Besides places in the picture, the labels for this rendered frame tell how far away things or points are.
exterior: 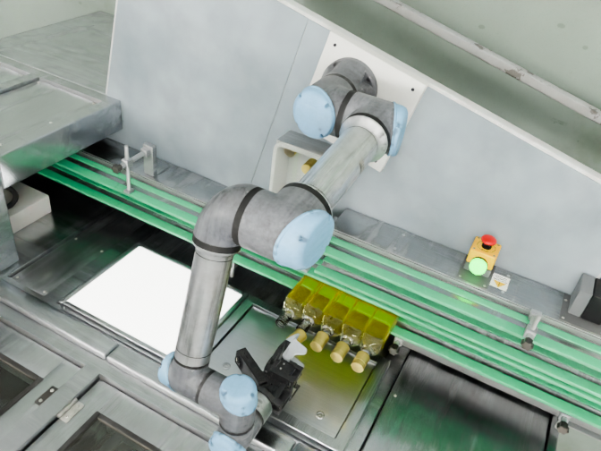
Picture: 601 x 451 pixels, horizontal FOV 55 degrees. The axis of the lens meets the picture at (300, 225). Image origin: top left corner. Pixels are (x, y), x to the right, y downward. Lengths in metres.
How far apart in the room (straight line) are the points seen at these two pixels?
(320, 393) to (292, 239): 0.67
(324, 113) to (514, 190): 0.53
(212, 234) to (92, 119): 1.02
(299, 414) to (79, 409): 0.55
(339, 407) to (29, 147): 1.14
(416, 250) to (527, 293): 0.31
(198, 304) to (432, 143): 0.75
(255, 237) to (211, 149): 0.92
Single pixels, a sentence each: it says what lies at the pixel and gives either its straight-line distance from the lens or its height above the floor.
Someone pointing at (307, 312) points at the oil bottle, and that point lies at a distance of 1.54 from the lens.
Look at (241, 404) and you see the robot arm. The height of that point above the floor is 1.50.
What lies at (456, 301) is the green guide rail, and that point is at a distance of 1.52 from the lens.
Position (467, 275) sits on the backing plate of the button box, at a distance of 1.59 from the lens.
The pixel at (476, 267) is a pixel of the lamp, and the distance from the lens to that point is 1.56.
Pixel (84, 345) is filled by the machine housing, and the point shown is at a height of 1.39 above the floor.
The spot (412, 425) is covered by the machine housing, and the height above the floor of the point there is 1.12.
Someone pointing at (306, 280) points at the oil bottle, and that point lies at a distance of 1.63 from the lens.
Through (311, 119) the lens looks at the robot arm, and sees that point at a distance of 1.34.
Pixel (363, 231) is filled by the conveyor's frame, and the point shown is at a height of 0.83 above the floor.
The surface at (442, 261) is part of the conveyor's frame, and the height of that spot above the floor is 0.83.
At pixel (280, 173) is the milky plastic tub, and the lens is 1.71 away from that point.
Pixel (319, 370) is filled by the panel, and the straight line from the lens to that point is 1.61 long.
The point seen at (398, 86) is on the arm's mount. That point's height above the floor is 0.78.
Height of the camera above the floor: 2.12
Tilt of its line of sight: 48 degrees down
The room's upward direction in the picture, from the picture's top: 136 degrees counter-clockwise
